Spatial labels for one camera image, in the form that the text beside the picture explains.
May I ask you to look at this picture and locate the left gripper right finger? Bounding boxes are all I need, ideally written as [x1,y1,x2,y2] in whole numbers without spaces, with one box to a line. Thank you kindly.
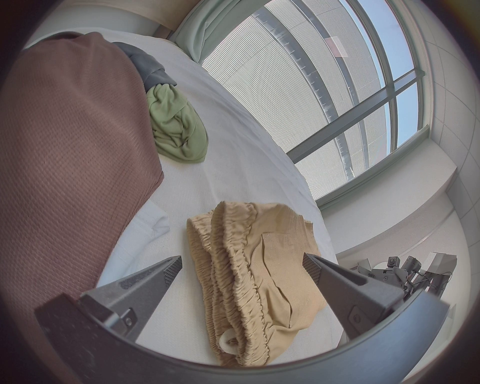
[302,252,406,342]

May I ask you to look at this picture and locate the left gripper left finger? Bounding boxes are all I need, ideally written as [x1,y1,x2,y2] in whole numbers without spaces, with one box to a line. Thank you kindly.
[79,256,184,344]

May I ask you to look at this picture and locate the tan shorts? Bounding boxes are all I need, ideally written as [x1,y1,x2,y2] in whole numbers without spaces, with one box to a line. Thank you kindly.
[186,201,327,366]

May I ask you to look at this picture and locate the bed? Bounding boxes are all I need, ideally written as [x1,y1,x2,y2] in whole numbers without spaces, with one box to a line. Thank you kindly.
[22,0,347,366]

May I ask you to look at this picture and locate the white garment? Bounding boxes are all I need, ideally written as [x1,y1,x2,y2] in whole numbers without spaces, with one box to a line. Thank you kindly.
[107,199,171,271]

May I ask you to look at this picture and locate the dark brown garment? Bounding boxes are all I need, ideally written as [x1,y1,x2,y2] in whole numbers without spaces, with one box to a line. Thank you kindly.
[0,32,166,338]

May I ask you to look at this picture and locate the green garment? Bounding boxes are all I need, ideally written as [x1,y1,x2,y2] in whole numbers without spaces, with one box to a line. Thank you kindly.
[146,84,209,164]

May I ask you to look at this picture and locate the window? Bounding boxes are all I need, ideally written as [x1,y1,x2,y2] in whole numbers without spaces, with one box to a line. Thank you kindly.
[200,0,431,202]

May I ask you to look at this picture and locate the black garment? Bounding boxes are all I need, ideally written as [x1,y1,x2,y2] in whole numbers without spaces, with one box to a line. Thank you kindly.
[112,42,178,89]

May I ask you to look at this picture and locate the grey-green curtain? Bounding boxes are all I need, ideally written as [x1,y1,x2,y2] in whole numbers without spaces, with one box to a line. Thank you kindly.
[170,0,271,64]

